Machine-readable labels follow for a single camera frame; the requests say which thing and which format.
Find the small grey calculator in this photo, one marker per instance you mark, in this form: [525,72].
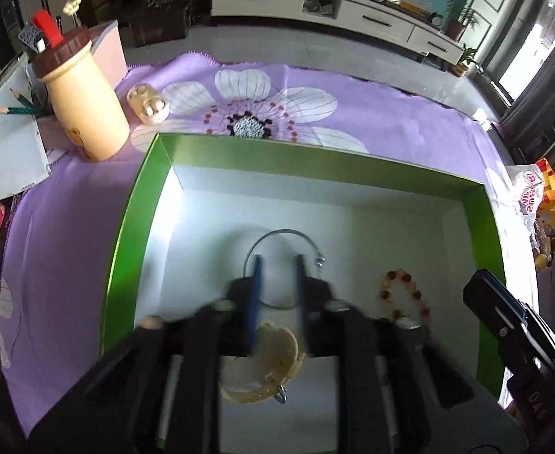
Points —
[29,35]

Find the green pencil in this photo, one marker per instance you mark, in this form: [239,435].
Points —
[22,98]
[17,111]

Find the white paper folder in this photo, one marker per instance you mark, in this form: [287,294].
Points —
[3,161]

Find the beige bottle-shaped pen holder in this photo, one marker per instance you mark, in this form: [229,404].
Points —
[83,104]

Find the grey curtain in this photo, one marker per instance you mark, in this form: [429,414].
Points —
[537,104]

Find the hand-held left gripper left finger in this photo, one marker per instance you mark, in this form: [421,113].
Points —
[254,295]

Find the green cardboard box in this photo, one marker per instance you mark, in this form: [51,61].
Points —
[306,198]

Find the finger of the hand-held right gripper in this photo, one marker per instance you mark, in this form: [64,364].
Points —
[514,294]
[488,303]

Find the purple floral cloth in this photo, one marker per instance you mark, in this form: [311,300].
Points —
[376,118]

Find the cream paw toy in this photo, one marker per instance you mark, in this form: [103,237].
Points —
[147,104]

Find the dark planter with plant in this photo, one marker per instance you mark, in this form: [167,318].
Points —
[159,23]

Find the yellow orange packet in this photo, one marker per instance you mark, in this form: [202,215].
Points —
[549,179]

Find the tall potted plant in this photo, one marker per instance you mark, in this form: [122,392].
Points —
[459,26]

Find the cream wrist watch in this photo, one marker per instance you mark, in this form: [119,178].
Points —
[277,340]

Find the white printed plastic bag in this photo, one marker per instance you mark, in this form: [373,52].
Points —
[525,198]

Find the cream figurine stick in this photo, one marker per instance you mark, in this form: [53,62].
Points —
[73,4]

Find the small potted plant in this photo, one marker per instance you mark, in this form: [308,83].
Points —
[466,64]

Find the silver bangle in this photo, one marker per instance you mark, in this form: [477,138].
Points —
[320,261]

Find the alarm clock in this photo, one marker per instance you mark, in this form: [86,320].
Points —
[436,20]

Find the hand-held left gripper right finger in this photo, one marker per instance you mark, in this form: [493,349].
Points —
[302,293]

